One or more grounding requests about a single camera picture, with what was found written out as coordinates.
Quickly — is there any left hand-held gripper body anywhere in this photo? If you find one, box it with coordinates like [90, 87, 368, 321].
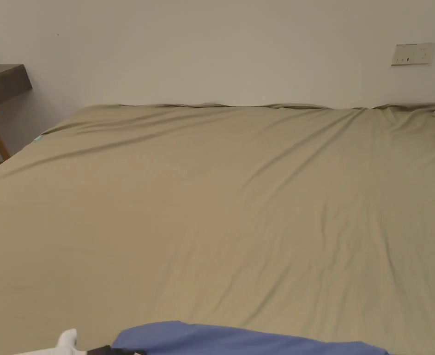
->
[13, 329, 79, 355]

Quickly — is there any blue shirt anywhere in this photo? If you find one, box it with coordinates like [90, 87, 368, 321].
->
[112, 320, 435, 355]

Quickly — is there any bed with beige sheet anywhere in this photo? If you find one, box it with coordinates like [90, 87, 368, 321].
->
[0, 102, 435, 355]

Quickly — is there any dark wall-mounted desk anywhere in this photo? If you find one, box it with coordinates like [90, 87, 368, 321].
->
[0, 64, 33, 114]

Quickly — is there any wall socket panel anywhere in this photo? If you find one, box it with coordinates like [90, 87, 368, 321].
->
[391, 42, 435, 67]

